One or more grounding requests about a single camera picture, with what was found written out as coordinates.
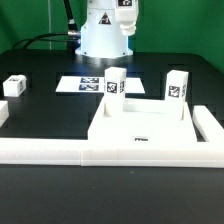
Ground white square table top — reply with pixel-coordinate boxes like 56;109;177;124
88;98;197;143

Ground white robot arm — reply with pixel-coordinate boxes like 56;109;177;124
75;0;139;65

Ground white marker tag plate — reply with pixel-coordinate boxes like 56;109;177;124
56;76;145;94

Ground white U-shaped obstacle fence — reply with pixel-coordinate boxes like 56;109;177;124
0;105;224;168

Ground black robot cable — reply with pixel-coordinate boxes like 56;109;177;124
11;0;83;51

